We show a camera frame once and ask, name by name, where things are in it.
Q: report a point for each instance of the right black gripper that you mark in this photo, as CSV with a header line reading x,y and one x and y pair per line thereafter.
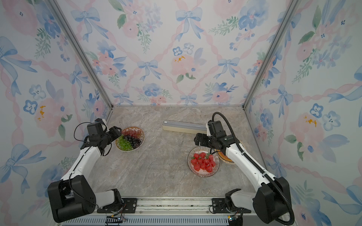
x,y
202,142

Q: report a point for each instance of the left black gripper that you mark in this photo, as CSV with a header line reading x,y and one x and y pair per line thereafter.
x,y
116,132

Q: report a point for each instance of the cream plastic wrap dispenser box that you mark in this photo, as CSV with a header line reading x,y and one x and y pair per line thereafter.
x,y
183,127

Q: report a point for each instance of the plate of grapes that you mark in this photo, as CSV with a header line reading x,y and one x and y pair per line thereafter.
x,y
131,139

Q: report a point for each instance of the plate of red strawberries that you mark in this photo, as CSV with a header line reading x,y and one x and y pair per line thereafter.
x,y
203,162

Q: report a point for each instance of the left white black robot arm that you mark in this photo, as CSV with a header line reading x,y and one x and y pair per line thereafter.
x,y
72,196

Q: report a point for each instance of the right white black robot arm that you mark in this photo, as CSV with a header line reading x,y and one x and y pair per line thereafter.
x,y
271,200

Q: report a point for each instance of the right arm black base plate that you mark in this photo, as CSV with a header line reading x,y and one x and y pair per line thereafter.
x,y
219,206

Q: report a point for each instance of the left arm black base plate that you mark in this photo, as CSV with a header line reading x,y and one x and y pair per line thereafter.
x,y
126,205

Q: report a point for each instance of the aluminium front rail frame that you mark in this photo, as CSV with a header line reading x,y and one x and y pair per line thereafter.
x,y
168,211

